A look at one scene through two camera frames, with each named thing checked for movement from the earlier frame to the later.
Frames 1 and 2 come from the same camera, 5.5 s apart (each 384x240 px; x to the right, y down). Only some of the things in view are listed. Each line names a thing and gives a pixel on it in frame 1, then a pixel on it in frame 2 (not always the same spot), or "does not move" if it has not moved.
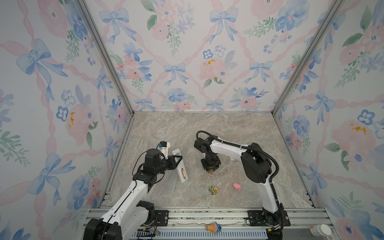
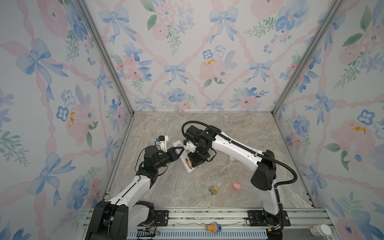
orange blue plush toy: x=214 y=227 does not move
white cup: x=320 y=230 does not move
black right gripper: x=216 y=164 -> x=193 y=162
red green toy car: x=213 y=190 does not move
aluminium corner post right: x=309 y=56 does not move
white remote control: x=181 y=168 -> x=184 y=157
